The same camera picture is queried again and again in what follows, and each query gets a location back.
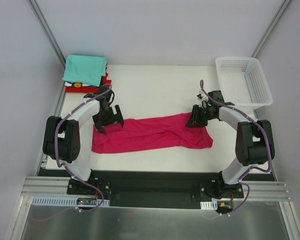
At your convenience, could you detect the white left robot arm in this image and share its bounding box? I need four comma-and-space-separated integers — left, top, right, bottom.
42, 83, 124, 195

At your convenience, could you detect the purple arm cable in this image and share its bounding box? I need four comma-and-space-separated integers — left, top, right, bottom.
199, 79, 274, 216
55, 84, 114, 206

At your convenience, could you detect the white plastic basket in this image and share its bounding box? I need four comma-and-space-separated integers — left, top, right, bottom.
215, 56, 273, 110

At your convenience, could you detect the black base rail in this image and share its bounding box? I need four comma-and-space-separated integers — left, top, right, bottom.
66, 170, 244, 209

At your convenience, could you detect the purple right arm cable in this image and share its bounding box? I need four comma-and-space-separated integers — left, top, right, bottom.
199, 79, 274, 216

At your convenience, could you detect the folded dark printed t shirt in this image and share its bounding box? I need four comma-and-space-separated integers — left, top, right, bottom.
64, 81, 99, 93

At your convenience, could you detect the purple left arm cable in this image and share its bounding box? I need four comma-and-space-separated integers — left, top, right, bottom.
55, 84, 114, 206

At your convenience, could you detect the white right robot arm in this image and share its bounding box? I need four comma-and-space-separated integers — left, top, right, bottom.
186, 90, 275, 199

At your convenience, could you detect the folded teal t shirt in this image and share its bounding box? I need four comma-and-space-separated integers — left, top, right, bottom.
62, 54, 107, 87

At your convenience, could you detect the crimson pink t shirt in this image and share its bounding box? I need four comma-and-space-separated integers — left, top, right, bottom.
91, 112, 213, 154

